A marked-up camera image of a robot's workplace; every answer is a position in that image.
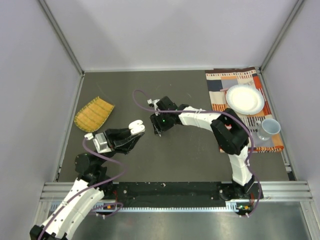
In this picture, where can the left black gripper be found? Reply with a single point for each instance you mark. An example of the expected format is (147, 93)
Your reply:
(120, 139)

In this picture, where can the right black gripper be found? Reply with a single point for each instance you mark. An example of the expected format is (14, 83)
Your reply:
(158, 128)

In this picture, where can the white earbud charging case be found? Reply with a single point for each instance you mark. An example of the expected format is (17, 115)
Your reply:
(136, 127)

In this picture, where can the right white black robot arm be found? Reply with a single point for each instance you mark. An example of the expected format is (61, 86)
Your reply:
(230, 133)

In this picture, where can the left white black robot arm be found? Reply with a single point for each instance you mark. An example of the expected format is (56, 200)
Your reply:
(92, 183)

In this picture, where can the yellow woven mat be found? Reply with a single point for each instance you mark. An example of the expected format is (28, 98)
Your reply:
(93, 115)

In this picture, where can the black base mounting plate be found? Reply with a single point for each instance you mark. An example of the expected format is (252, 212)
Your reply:
(168, 194)

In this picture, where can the patterned orange placemat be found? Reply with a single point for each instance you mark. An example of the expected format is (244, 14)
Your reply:
(219, 80)

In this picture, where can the white paper plate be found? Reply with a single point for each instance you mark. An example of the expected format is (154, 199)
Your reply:
(245, 99)

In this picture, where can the pale blue cup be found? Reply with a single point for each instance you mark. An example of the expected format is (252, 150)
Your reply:
(267, 128)

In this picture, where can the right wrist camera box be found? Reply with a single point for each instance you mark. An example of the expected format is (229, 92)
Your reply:
(153, 103)

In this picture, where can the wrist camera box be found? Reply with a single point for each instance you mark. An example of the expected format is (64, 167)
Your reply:
(153, 103)
(99, 141)

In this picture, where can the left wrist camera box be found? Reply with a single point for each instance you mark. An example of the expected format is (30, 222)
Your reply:
(99, 141)

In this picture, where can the pink handled fork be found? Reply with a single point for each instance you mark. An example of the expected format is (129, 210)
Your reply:
(253, 126)

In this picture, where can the aluminium front rail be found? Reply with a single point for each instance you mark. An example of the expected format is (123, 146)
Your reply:
(273, 191)

